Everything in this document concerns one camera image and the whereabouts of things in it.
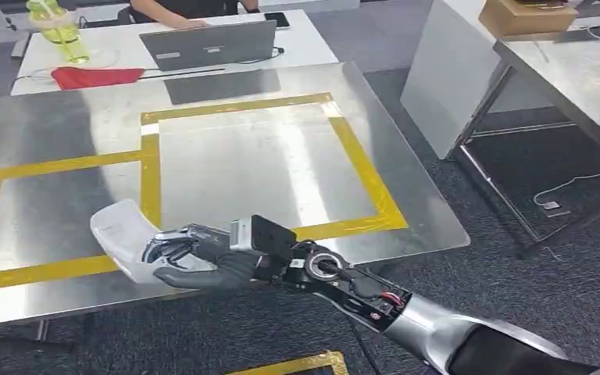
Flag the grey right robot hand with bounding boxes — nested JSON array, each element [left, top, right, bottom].
[[141, 223, 263, 291]]

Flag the white curved plastic part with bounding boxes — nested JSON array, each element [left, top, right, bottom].
[[89, 198, 218, 287]]

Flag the yellow tape floor square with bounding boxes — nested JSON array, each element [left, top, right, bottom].
[[226, 350, 352, 375]]

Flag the grey laptop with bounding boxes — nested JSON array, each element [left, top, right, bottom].
[[138, 20, 279, 73]]

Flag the red cloth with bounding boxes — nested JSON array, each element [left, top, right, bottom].
[[49, 66, 146, 92]]

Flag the white desk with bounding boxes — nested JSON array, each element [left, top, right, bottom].
[[9, 9, 340, 98]]

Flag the black phone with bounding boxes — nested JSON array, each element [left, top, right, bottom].
[[262, 10, 292, 31]]

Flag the person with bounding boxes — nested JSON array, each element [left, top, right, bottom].
[[129, 0, 263, 30]]

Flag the green drink bottle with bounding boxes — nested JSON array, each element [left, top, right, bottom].
[[25, 0, 91, 65]]

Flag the white table side panel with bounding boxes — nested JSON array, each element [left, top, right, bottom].
[[399, 0, 514, 160]]

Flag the cardboard box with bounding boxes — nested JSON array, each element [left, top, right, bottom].
[[477, 0, 580, 39]]

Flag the steel table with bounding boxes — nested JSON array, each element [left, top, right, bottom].
[[447, 23, 600, 260]]

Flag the thin black cable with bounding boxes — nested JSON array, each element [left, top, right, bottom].
[[141, 66, 227, 82]]

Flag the black laptop cable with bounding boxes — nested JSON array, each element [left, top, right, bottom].
[[235, 45, 287, 66]]

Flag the white charger cable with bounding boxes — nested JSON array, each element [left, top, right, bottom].
[[531, 166, 600, 219]]

